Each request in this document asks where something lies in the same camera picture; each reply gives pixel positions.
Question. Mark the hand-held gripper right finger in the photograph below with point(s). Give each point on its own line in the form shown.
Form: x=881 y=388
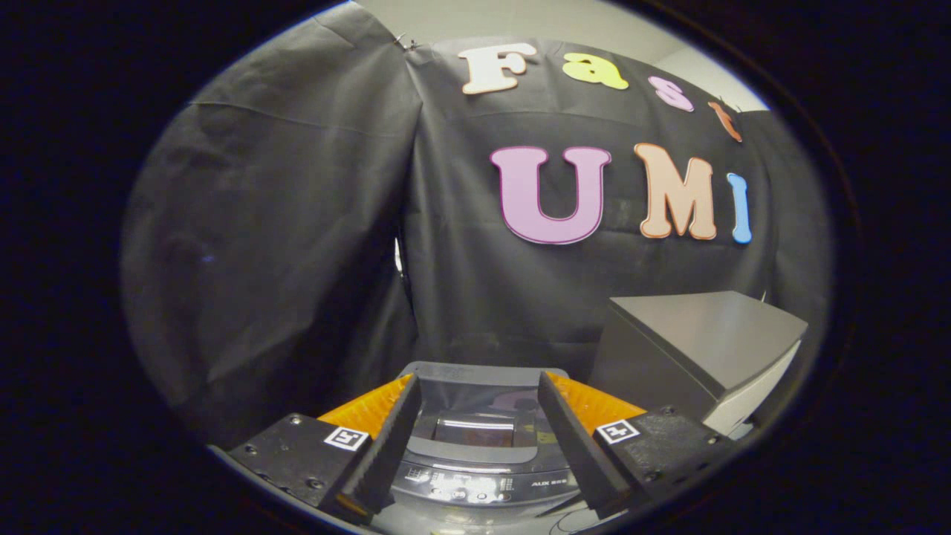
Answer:
x=572 y=446

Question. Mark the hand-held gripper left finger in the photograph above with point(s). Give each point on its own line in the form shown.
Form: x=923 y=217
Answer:
x=386 y=446

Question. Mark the grey washing machine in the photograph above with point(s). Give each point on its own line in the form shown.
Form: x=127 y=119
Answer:
x=483 y=492

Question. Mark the beige cabinet with grey top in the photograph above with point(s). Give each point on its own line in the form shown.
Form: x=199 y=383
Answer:
x=706 y=327

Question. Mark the black backdrop cloth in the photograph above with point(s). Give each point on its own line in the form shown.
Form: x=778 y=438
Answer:
x=297 y=223

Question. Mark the metal backdrop clip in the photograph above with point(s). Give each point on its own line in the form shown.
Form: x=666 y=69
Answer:
x=405 y=42

